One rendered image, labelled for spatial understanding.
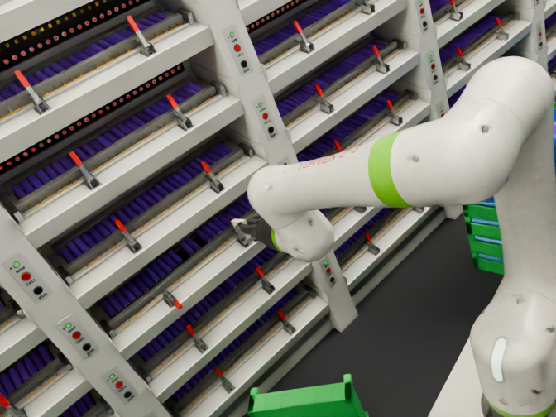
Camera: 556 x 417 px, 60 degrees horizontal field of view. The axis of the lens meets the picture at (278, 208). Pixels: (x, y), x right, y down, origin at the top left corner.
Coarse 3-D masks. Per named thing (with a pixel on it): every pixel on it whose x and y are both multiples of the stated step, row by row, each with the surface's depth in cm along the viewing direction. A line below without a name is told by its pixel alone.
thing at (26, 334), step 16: (0, 288) 117; (0, 304) 111; (16, 304) 109; (0, 320) 109; (16, 320) 109; (32, 320) 105; (0, 336) 107; (16, 336) 106; (32, 336) 107; (0, 352) 104; (16, 352) 106; (0, 368) 105
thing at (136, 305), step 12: (228, 228) 141; (216, 240) 139; (204, 252) 136; (216, 252) 137; (192, 264) 135; (168, 276) 132; (180, 276) 134; (156, 288) 130; (144, 300) 128; (156, 300) 129; (120, 312) 126; (132, 312) 127; (120, 324) 126
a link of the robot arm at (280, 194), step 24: (264, 168) 96; (288, 168) 90; (312, 168) 83; (336, 168) 77; (360, 168) 72; (264, 192) 92; (288, 192) 88; (312, 192) 83; (336, 192) 78; (360, 192) 73; (264, 216) 97; (288, 216) 95
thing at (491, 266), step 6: (474, 252) 168; (474, 258) 170; (480, 258) 168; (474, 264) 172; (480, 264) 170; (486, 264) 168; (492, 264) 166; (498, 264) 164; (486, 270) 170; (492, 270) 168; (498, 270) 166
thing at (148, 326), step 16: (208, 256) 138; (224, 256) 137; (240, 256) 136; (208, 272) 134; (224, 272) 135; (176, 288) 132; (192, 288) 131; (208, 288) 133; (160, 304) 129; (192, 304) 132; (96, 320) 127; (128, 320) 127; (144, 320) 126; (160, 320) 126; (112, 336) 123; (128, 336) 124; (144, 336) 124; (128, 352) 123
